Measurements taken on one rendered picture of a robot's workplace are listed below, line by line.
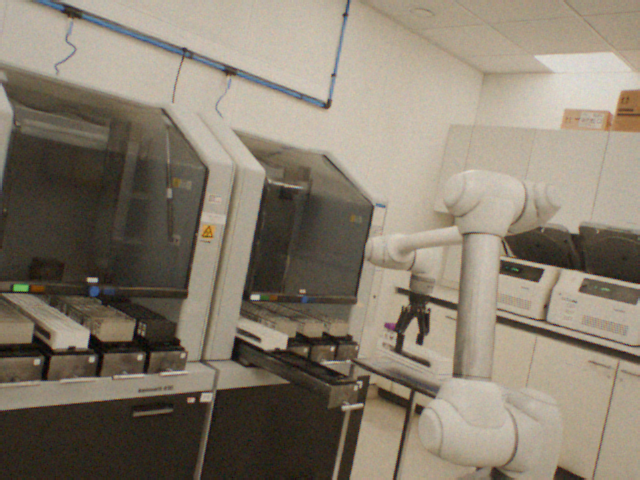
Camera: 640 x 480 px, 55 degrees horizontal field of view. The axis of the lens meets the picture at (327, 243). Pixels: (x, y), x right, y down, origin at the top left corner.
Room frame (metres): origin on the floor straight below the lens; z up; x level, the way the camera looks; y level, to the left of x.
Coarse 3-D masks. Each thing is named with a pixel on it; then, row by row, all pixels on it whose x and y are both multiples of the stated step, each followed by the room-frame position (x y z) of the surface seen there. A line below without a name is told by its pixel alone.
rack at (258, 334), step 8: (240, 320) 2.31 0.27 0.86; (248, 320) 2.34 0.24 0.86; (240, 328) 2.35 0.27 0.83; (248, 328) 2.21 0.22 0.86; (256, 328) 2.22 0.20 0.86; (264, 328) 2.25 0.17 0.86; (240, 336) 2.23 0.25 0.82; (248, 336) 2.30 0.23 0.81; (256, 336) 2.32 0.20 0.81; (264, 336) 2.14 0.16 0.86; (272, 336) 2.14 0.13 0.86; (280, 336) 2.17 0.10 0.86; (256, 344) 2.16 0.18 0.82; (264, 344) 2.13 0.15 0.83; (272, 344) 2.15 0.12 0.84; (280, 344) 2.17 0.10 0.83
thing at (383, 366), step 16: (352, 368) 2.23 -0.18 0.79; (368, 368) 2.17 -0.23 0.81; (384, 368) 2.18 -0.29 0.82; (400, 368) 2.23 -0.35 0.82; (400, 384) 2.07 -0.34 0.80; (416, 384) 2.04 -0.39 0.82; (432, 384) 2.08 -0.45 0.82; (496, 384) 2.26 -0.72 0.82; (336, 448) 2.23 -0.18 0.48; (400, 448) 2.53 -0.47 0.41; (336, 464) 2.22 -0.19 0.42; (400, 464) 2.52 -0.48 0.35
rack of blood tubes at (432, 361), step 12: (384, 348) 2.21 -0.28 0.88; (408, 348) 2.13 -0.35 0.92; (420, 348) 2.17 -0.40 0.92; (396, 360) 2.16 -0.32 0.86; (408, 360) 2.12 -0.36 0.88; (420, 360) 2.20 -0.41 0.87; (432, 360) 2.04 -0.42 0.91; (444, 360) 2.05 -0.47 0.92; (432, 372) 2.03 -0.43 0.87; (444, 372) 2.05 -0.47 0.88
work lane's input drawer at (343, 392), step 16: (240, 352) 2.19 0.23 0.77; (256, 352) 2.13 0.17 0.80; (272, 352) 2.13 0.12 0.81; (288, 352) 2.18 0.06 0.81; (272, 368) 2.06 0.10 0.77; (288, 368) 2.01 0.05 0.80; (304, 368) 1.98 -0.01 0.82; (320, 368) 2.07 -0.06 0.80; (304, 384) 1.95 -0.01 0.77; (320, 384) 1.90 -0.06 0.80; (336, 384) 1.89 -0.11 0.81; (352, 384) 1.94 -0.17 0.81; (336, 400) 1.89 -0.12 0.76; (352, 400) 1.95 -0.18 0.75
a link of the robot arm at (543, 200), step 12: (528, 192) 1.63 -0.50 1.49; (540, 192) 1.62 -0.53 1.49; (552, 192) 1.63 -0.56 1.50; (528, 204) 1.63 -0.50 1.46; (540, 204) 1.62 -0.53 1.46; (552, 204) 1.62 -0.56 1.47; (528, 216) 1.64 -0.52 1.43; (540, 216) 1.64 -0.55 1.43; (552, 216) 1.65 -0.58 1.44; (516, 228) 1.71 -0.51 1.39; (528, 228) 1.71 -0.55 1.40
